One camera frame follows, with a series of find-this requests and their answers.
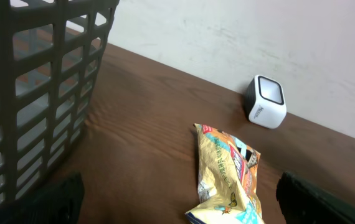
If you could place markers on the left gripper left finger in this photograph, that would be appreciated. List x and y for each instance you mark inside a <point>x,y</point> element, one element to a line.
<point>59,202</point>

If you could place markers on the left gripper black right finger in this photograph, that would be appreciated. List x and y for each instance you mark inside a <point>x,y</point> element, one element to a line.
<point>303,202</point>

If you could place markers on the yellow snack bag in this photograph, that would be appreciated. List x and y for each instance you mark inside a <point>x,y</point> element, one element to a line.
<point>227,179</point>

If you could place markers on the grey plastic shopping basket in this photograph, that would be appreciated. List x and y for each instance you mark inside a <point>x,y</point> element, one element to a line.
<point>50,55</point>

